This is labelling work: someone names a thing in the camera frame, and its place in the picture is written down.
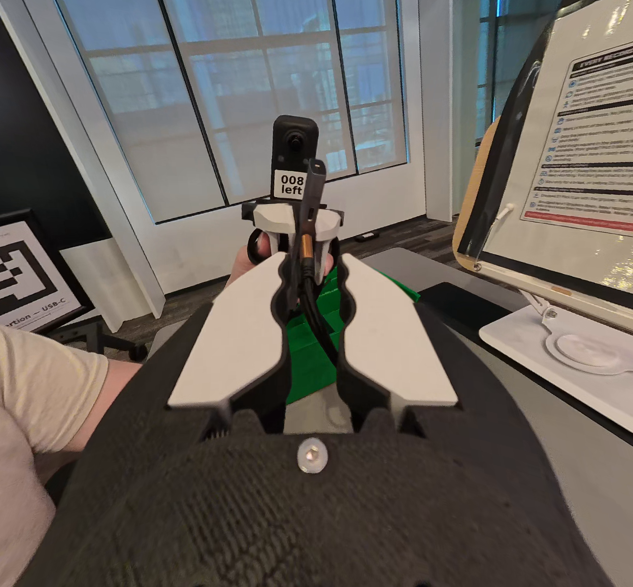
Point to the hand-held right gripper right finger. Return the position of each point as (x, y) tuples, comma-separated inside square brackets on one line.
[(395, 344)]

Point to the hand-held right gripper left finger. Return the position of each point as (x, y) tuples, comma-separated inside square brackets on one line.
[(227, 340)]

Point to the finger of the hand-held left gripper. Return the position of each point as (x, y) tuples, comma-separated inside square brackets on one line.
[(274, 218), (327, 226)]

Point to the grey usb hub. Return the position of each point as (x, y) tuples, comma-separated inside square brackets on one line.
[(312, 191)]

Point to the green plastic bin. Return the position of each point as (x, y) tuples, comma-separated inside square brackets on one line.
[(302, 364)]

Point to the person's left hand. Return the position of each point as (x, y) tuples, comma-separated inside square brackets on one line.
[(242, 265)]

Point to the small black device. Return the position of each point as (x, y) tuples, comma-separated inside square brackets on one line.
[(367, 237)]

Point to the large glass window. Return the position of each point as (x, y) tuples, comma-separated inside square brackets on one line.
[(489, 28), (222, 78)]

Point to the white folding stand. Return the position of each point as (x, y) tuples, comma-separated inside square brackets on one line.
[(514, 344)]

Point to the black wheeled sign stand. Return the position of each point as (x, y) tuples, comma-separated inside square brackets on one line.
[(74, 332)]

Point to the black framed marker sign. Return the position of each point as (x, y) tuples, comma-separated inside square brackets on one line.
[(29, 270)]

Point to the wood-edged instruction board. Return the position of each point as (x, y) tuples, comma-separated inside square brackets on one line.
[(568, 176)]

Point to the large black panel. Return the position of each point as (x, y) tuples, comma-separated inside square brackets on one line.
[(39, 152)]

